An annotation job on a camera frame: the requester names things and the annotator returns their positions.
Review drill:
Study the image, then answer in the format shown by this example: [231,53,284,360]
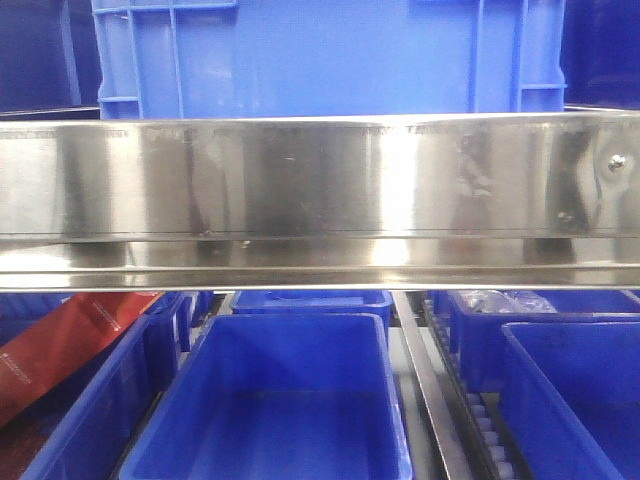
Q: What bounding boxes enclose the blue bin holding red package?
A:
[1,293,188,479]

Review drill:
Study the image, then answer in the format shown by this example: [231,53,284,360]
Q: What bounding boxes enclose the red foil package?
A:
[1,291,163,425]

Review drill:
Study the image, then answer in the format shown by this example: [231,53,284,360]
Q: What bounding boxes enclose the blue bin centre front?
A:
[118,314,413,479]

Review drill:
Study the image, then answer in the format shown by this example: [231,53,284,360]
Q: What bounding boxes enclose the large blue crate upper shelf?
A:
[92,1,566,119]

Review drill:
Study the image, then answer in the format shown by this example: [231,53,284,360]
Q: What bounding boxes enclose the blue bin centre rear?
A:
[205,290,392,364]

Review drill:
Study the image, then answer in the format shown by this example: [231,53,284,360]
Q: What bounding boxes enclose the blue bin far right front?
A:
[499,322,639,479]

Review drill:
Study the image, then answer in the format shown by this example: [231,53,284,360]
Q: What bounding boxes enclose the clear plastic bag in bin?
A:
[457,290,558,314]

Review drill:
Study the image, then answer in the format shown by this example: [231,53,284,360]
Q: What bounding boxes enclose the stainless steel shelf rack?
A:
[1,106,639,479]

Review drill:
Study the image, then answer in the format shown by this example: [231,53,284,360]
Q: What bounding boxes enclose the blue bin right rear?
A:
[448,290,639,393]

